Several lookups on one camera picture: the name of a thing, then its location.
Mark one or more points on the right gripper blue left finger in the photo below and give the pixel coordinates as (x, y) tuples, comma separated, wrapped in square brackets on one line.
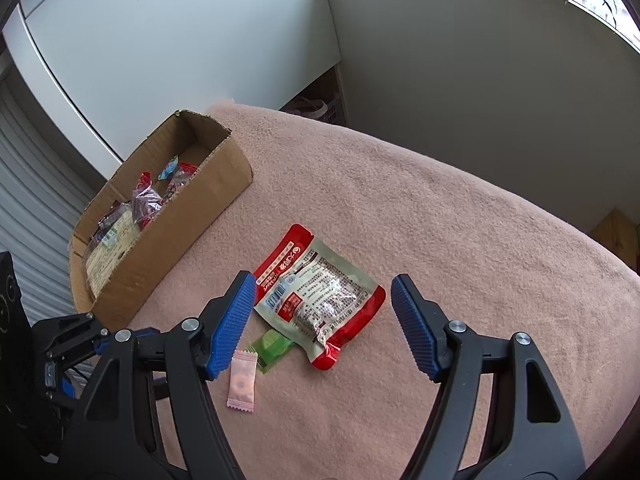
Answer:
[(165, 424)]

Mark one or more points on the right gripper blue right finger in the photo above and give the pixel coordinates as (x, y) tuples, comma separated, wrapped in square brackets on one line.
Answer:
[(529, 432)]

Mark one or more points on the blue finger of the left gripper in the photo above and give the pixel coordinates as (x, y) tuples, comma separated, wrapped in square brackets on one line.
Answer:
[(122, 336)]

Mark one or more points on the clear cracker pack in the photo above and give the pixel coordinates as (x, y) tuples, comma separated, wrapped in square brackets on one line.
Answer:
[(109, 250)]

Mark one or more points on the pink candy wrapper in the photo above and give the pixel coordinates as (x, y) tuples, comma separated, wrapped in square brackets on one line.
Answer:
[(241, 393)]

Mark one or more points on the snickers bar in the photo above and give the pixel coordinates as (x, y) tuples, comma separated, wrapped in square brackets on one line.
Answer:
[(108, 220)]

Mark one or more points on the dark dried fruit bag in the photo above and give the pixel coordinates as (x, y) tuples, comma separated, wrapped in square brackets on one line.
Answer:
[(146, 203)]

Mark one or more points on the green candy clear wrapper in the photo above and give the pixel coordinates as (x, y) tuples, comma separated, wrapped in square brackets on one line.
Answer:
[(270, 348)]

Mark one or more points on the clear bag red nuts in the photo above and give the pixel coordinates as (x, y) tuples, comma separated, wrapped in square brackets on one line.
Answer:
[(182, 176)]

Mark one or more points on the red silver snack pouch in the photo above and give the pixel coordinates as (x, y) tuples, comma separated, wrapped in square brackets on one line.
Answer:
[(315, 297)]

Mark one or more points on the brown cardboard box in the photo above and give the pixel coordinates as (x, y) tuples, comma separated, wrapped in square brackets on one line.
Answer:
[(222, 176)]

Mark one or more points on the white cabinet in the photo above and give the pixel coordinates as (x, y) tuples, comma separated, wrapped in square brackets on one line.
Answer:
[(108, 72)]

